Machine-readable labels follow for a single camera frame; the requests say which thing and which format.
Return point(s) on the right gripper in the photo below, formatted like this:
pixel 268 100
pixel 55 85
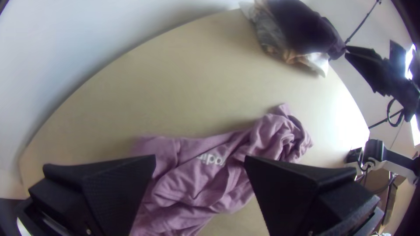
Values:
pixel 393 82

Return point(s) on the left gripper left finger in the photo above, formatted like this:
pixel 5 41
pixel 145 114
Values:
pixel 108 196

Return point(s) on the heap of clothes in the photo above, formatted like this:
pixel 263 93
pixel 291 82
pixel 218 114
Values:
pixel 295 29

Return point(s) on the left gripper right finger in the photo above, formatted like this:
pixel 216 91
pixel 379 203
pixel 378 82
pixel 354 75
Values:
pixel 295 196

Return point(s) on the pink t-shirt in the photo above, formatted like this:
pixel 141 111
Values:
pixel 197 183

